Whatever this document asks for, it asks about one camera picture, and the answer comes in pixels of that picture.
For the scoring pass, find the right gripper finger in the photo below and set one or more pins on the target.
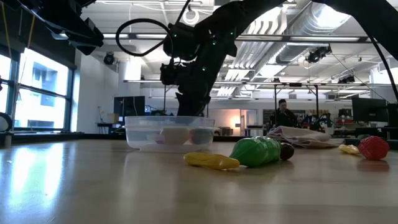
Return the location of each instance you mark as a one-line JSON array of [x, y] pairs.
[[206, 102], [188, 107]]

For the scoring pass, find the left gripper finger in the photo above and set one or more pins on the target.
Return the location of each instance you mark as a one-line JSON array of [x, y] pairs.
[[84, 48], [93, 32]]

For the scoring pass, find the beige toy onion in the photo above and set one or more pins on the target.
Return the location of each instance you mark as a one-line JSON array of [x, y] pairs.
[[174, 135]]

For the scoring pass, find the pale yellow toy fruit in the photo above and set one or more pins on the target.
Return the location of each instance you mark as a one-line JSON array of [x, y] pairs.
[[349, 149]]

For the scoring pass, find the red toy strawberry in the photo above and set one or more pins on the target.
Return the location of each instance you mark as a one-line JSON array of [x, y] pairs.
[[373, 148]]

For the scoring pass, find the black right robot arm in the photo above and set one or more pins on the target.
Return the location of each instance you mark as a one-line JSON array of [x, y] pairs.
[[217, 31]]

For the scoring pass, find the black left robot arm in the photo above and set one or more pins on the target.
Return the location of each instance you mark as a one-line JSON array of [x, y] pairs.
[[56, 15]]

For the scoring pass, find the clear plastic tupperware container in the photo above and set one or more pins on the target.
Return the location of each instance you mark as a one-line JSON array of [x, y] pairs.
[[140, 137]]

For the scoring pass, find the black ceiling spotlight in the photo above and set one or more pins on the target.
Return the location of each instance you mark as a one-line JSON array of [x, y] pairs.
[[109, 58]]

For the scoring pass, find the long linear ceiling light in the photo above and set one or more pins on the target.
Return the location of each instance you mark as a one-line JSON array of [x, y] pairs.
[[146, 36]]

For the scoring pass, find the large window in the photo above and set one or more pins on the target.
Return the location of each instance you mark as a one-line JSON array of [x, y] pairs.
[[43, 87]]

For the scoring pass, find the black television screen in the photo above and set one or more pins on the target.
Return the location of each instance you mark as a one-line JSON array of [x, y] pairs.
[[129, 105]]

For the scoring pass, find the person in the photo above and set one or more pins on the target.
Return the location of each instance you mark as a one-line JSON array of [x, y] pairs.
[[283, 116]]

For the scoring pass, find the red toy cherry with stem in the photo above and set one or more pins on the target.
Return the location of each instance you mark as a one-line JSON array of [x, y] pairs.
[[286, 151]]

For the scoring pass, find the beige cloth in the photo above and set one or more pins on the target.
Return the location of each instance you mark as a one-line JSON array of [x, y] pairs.
[[298, 135]]

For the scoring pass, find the round black-rimmed white object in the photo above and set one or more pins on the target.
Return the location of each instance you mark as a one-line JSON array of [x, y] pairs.
[[4, 122]]

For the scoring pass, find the large black computer monitor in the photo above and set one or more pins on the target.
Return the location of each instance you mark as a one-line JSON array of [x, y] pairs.
[[369, 109]]

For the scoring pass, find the black metal stand frame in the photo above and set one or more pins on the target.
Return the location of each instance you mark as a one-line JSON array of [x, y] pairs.
[[164, 105], [295, 84]]

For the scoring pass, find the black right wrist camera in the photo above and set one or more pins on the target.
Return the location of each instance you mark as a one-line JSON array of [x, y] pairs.
[[169, 74]]

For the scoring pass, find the black ceiling camera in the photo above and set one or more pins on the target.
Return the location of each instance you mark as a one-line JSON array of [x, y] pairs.
[[317, 54], [346, 79]]

